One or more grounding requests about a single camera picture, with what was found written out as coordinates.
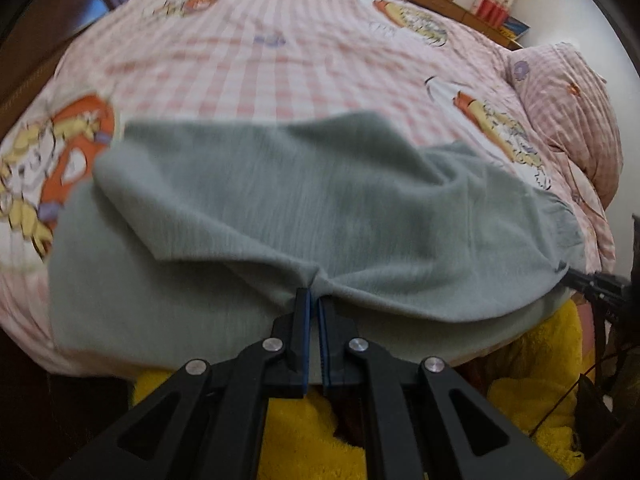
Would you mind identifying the grey pants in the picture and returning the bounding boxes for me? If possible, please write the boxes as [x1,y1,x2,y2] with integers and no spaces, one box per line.
[48,113,586,373]

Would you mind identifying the yellow fleece clothing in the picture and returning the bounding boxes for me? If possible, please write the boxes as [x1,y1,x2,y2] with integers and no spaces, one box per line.
[130,299,597,480]

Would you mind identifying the pink checkered pillow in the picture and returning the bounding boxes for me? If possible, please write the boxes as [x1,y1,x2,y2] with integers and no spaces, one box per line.
[508,42,624,207]

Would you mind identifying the blue book on cabinet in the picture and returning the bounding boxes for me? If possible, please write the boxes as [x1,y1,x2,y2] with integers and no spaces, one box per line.
[499,16,529,41]

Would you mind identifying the pink checkered bed cover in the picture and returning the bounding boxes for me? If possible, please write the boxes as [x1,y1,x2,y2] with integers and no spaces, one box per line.
[1,0,615,377]

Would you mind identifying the dark wooden wardrobe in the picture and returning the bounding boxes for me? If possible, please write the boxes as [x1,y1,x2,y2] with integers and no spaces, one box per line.
[1,0,127,134]

